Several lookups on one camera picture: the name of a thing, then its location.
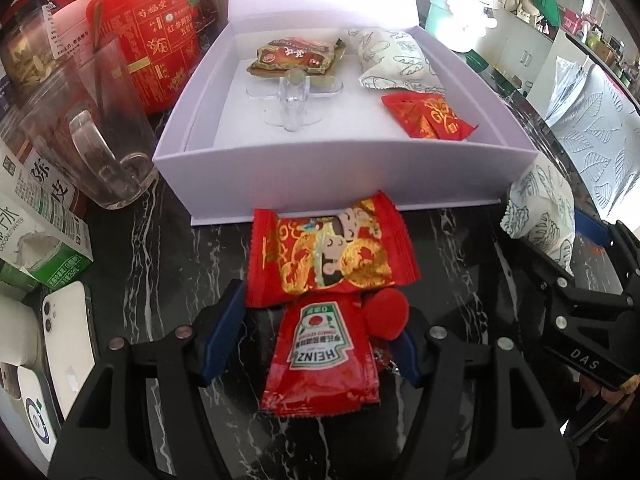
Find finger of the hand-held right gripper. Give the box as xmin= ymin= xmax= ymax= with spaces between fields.
xmin=507 ymin=232 xmax=633 ymax=322
xmin=574 ymin=209 xmax=640 ymax=293

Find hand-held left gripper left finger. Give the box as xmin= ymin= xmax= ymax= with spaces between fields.
xmin=47 ymin=279 xmax=251 ymax=480

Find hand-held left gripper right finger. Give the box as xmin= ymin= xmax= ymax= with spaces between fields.
xmin=392 ymin=307 xmax=576 ymax=480

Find red heart keychain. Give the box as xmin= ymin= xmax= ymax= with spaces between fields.
xmin=362 ymin=287 xmax=412 ymax=376

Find white leaf-print packet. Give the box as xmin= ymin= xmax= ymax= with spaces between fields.
xmin=347 ymin=27 xmax=445 ymax=95
xmin=500 ymin=152 xmax=577 ymax=277

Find red ketchup sachet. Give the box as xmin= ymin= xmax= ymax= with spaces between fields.
xmin=261 ymin=296 xmax=383 ymax=417

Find red gold snack packet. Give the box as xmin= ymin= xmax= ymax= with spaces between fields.
xmin=247 ymin=191 xmax=421 ymax=308

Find small red gold candy packet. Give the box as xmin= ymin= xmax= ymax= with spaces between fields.
xmin=381 ymin=92 xmax=479 ymax=139

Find white gift box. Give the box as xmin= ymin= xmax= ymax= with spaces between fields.
xmin=152 ymin=0 xmax=538 ymax=226

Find clear acrylic stand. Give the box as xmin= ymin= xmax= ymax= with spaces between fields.
xmin=246 ymin=71 xmax=346 ymax=133

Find brown cereal sachet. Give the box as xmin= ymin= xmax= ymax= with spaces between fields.
xmin=245 ymin=36 xmax=347 ymax=79

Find person's right hand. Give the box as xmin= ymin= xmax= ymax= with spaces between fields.
xmin=597 ymin=382 xmax=636 ymax=412

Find leaf-pattern chair cover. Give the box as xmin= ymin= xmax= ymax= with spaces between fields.
xmin=547 ymin=62 xmax=640 ymax=211

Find clear plastic bag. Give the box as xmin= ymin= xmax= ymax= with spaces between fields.
xmin=544 ymin=56 xmax=588 ymax=123

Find white smartphone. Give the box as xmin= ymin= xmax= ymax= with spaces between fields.
xmin=40 ymin=280 xmax=101 ymax=423

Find white cabinet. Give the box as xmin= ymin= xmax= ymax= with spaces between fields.
xmin=495 ymin=10 xmax=556 ymax=96

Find shelf of small bottles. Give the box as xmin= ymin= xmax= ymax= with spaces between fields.
xmin=557 ymin=0 xmax=640 ymax=86

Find coconut water carton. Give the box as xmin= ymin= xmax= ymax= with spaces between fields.
xmin=0 ymin=140 xmax=94 ymax=291

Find white round-cornered device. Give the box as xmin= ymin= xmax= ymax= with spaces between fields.
xmin=17 ymin=364 xmax=63 ymax=461

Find white paper towel roll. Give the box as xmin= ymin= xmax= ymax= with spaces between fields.
xmin=0 ymin=292 xmax=41 ymax=368

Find mint green kettle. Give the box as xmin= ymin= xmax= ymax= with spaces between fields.
xmin=425 ymin=0 xmax=496 ymax=56

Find glass mug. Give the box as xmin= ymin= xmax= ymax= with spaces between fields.
xmin=20 ymin=42 xmax=160 ymax=210

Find red tin canister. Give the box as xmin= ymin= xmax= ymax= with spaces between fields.
xmin=85 ymin=0 xmax=201 ymax=113

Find thin stirring spoon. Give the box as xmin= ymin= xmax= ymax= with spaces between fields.
xmin=91 ymin=2 xmax=110 ymax=117

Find clear jar of yellow slices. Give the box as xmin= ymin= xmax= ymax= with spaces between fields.
xmin=0 ymin=0 xmax=71 ymax=108

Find pink bottle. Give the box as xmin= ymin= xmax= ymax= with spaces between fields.
xmin=50 ymin=2 xmax=98 ymax=76

